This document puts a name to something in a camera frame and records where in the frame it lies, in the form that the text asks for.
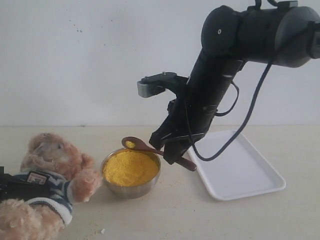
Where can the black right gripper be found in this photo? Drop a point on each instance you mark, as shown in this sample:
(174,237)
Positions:
(191,113)

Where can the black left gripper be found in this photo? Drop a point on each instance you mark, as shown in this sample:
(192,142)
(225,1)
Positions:
(12,187)

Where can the dark red wooden spoon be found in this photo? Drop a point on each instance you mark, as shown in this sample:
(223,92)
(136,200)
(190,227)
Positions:
(136,144)

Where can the plush teddy bear striped shirt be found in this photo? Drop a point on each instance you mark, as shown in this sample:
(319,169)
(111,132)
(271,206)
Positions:
(50,160)

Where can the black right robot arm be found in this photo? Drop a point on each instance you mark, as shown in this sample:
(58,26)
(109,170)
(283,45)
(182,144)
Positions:
(283,36)

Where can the yellow millet grains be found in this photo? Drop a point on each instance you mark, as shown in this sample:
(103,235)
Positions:
(130,169)

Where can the steel bowl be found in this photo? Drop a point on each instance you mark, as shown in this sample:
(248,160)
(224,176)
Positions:
(136,191)

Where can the white rectangular plastic tray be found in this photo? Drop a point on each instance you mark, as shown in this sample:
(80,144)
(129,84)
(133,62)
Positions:
(241,171)

